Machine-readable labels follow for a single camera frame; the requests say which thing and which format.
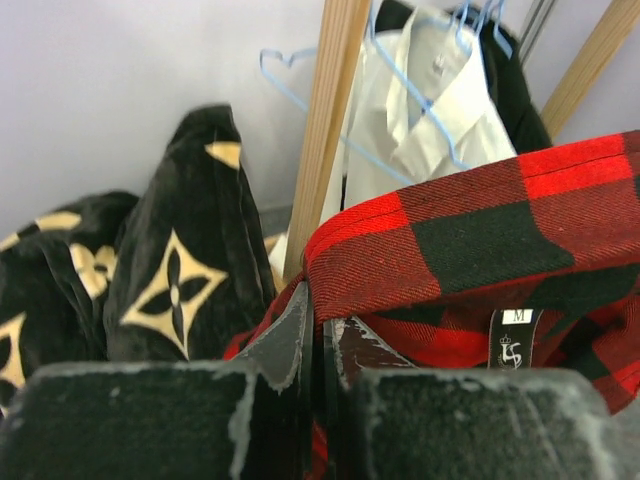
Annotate white hanging shirt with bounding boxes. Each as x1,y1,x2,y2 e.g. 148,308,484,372
320,6,516,221

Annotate red black plaid shirt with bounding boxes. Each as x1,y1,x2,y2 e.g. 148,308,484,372
226,131,639,414

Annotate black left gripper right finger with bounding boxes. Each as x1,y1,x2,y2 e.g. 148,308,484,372
323,317,639,479

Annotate light blue hanger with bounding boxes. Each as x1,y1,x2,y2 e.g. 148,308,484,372
258,47,416,186

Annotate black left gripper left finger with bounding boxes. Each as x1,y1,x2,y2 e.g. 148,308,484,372
1,284,313,479

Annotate blue hanger with black garment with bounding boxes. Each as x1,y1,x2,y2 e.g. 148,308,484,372
472,0,513,59

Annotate blue hanger with white shirt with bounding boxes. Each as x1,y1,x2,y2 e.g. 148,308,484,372
366,1,472,170

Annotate black beige patterned blanket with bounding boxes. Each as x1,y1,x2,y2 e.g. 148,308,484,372
1,104,276,407

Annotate wooden clothes rack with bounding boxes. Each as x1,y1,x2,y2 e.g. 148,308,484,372
283,1,639,281

